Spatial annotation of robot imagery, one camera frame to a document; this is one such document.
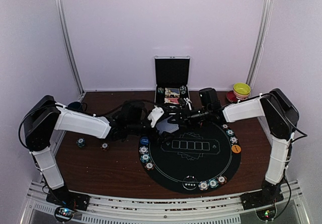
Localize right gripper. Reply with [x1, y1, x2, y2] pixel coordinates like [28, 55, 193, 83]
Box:
[168, 105, 211, 129]

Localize blue chip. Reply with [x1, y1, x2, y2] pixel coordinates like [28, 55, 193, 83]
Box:
[198, 181, 209, 191]
[139, 146, 148, 155]
[229, 136, 238, 144]

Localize blue-backed card deck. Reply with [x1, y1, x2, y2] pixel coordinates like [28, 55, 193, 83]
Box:
[156, 122, 179, 134]

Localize orange 100 chip stack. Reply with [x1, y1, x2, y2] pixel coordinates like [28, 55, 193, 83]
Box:
[100, 142, 109, 151]

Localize green 50 chip stack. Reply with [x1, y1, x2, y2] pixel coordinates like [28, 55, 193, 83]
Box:
[76, 138, 86, 148]

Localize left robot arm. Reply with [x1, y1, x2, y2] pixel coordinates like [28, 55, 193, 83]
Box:
[19, 95, 164, 206]

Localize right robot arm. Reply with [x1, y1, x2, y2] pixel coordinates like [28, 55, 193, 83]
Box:
[175, 88, 299, 208]

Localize blue small blind button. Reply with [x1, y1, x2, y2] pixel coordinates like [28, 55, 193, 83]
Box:
[139, 136, 150, 146]

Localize red saucer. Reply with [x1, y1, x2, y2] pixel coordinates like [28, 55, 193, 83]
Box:
[226, 91, 238, 103]

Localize chips in case right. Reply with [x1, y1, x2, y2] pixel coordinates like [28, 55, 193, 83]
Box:
[179, 86, 187, 95]

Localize yellow-green cup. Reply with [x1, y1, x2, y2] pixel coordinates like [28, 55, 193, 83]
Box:
[233, 83, 251, 99]

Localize card box in case lower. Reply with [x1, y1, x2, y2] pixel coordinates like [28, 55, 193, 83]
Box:
[165, 98, 179, 104]

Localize card box in case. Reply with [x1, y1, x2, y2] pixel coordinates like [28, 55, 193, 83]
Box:
[165, 88, 180, 96]
[165, 98, 179, 104]

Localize orange big blind button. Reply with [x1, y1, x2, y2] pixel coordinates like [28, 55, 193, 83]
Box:
[231, 144, 242, 154]

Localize card box in case upper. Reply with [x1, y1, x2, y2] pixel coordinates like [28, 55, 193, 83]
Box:
[165, 88, 180, 96]

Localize round black poker mat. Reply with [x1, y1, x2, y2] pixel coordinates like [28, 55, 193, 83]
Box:
[140, 122, 241, 194]

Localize aluminium poker case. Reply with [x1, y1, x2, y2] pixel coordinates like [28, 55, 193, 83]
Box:
[154, 56, 190, 104]

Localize dark blue ceramic mug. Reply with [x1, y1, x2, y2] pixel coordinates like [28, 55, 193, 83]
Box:
[67, 101, 83, 110]

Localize clear dealer button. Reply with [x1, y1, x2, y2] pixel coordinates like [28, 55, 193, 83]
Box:
[182, 175, 198, 191]

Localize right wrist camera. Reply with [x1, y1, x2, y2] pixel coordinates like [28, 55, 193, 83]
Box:
[178, 98, 194, 111]

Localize right aluminium frame post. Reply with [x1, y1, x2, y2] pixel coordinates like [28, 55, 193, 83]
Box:
[247, 0, 273, 88]

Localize aluminium frame post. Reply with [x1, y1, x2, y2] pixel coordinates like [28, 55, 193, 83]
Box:
[247, 0, 273, 88]
[55, 0, 84, 95]

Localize front aluminium rail base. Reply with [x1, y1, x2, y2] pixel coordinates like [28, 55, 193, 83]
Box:
[20, 180, 310, 224]

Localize left aluminium frame post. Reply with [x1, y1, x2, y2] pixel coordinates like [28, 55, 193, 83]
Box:
[55, 0, 84, 95]

